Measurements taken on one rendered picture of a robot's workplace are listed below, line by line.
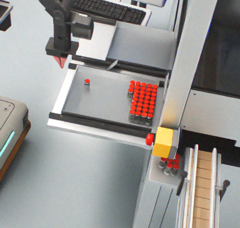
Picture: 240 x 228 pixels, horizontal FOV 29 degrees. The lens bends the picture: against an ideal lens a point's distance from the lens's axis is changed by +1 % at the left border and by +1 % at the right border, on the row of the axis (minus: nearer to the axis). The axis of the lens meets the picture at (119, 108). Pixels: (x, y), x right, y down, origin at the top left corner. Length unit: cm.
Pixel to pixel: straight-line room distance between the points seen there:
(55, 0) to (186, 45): 41
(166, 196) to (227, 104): 57
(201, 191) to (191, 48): 48
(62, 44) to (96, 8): 84
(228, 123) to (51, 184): 133
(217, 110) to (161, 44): 68
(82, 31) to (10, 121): 115
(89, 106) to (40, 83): 137
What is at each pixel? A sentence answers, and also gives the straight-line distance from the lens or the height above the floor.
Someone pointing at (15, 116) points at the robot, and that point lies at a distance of 256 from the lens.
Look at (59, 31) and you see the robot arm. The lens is 151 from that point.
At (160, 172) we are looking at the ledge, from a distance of 162.
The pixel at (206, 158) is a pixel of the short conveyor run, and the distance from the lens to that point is 164.
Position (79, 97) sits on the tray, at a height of 88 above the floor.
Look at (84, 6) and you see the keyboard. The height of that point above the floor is 83.
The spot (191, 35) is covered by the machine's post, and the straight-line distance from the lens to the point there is 132.
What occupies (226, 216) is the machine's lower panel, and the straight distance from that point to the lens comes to 199.
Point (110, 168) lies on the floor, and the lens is 269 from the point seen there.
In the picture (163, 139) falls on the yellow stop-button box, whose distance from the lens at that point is 152.
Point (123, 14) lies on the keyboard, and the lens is 234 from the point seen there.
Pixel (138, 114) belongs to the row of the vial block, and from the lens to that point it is 171.
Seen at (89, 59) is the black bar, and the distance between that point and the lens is 195.
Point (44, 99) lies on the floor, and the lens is 302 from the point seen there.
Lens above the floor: 218
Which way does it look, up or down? 47 degrees down
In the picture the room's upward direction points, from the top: 9 degrees clockwise
